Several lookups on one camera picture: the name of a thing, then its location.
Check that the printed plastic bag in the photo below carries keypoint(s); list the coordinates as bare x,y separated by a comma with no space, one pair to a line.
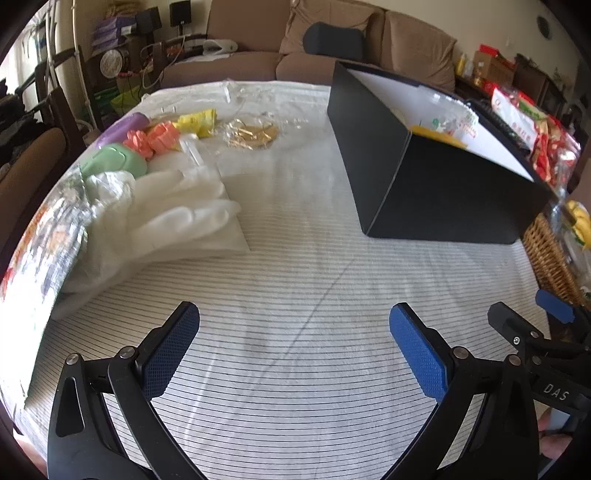
41,240

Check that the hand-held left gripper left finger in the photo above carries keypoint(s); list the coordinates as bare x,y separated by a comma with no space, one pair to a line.
168,350

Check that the black storage box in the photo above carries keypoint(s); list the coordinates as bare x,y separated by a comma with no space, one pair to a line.
438,194

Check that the pink flower mould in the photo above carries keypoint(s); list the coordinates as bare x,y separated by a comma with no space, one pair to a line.
164,134

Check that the black remote control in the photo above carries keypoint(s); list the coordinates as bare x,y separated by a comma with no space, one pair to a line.
508,131

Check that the person's right hand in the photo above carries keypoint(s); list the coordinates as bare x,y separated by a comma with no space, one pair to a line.
551,443

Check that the gold ornament in clear bag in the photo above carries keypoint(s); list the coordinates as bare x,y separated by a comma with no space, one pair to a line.
249,134

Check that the pile of dark clothes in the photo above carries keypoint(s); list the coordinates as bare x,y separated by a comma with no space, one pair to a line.
9,106

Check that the brown sofa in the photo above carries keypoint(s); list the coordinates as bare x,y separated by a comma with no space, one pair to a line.
258,64

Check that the white pipe stand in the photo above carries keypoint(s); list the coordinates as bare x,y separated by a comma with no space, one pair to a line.
79,60

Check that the green bag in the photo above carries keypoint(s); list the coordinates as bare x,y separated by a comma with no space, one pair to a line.
122,99

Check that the black headrest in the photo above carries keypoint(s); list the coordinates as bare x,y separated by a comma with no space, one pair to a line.
332,41

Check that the white rubber gloves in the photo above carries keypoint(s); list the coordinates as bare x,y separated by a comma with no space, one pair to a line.
175,217

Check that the round silver clock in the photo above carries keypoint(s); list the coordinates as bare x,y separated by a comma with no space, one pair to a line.
111,62

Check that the yellow bottle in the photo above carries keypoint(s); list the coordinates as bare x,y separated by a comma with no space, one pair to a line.
462,65

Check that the white plastic bag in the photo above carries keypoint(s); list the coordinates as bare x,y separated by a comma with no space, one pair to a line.
219,45

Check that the red cardboard box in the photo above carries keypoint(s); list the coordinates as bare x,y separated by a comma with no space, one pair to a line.
489,64

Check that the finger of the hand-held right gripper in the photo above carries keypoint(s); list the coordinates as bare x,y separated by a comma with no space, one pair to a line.
554,305
508,321

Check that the orange candy wrappers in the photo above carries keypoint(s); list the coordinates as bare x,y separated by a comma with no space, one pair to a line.
138,142

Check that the purple boxes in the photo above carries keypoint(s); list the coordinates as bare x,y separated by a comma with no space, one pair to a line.
108,30

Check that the white and red snack bag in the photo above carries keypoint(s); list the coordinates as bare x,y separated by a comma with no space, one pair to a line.
517,115

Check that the black speaker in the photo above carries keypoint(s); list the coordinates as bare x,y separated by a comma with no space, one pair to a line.
180,13
147,21

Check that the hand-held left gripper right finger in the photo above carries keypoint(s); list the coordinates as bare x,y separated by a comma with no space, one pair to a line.
415,355

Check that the dark wooden chair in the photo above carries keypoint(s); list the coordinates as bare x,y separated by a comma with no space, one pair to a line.
27,157

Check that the clear plastic tub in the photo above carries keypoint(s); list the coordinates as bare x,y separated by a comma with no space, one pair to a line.
445,110

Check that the wicker basket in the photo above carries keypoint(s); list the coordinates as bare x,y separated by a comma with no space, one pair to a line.
549,258

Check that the yellow packet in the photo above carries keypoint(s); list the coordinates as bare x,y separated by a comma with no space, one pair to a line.
207,117
190,123

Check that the round wall vent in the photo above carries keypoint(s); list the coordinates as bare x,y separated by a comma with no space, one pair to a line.
544,26

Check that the clear toothpick packet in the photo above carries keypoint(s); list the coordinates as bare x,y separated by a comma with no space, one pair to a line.
194,152

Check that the yellow topped clear bag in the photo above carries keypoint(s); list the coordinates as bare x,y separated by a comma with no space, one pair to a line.
438,135

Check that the crinkled clear plastic bag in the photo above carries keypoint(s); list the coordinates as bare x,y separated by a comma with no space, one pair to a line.
108,187

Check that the yellow bananas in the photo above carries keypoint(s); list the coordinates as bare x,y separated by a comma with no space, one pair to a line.
581,221

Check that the green plastic bowl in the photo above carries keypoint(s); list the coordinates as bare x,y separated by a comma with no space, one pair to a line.
113,159

